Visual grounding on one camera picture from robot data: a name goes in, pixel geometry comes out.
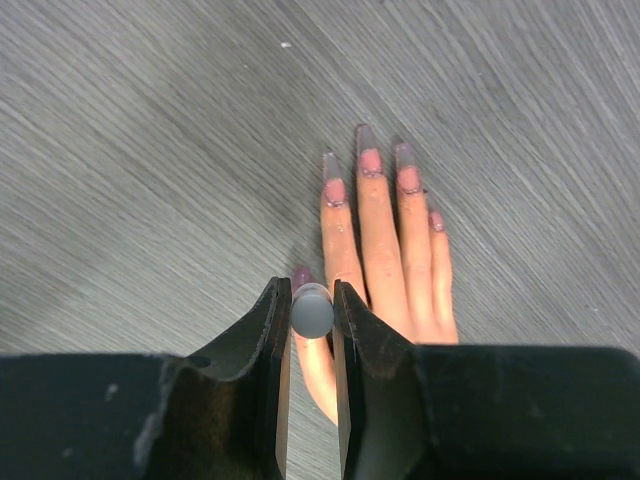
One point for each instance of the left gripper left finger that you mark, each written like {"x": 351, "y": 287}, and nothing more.
{"x": 219, "y": 413}

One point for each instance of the white nail polish cap brush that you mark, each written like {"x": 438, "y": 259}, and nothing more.
{"x": 312, "y": 314}

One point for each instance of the mannequin hand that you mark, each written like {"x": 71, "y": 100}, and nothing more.
{"x": 392, "y": 247}

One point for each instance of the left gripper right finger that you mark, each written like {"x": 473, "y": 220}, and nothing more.
{"x": 409, "y": 411}

